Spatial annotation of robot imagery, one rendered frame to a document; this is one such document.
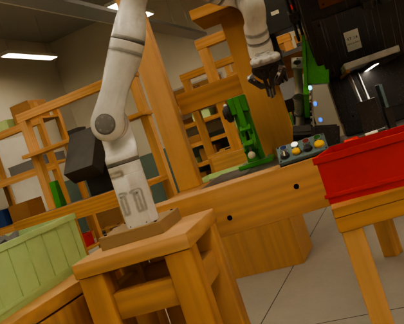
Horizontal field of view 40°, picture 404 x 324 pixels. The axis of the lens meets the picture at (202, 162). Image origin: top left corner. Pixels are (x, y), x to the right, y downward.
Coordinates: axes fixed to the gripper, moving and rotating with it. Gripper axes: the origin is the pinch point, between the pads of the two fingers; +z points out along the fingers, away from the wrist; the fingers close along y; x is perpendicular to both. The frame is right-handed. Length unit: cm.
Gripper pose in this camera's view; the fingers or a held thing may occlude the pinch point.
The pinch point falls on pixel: (271, 91)
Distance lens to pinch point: 179.6
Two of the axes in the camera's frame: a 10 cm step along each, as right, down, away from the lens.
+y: -9.5, 3.0, 0.7
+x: 1.3, 6.0, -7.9
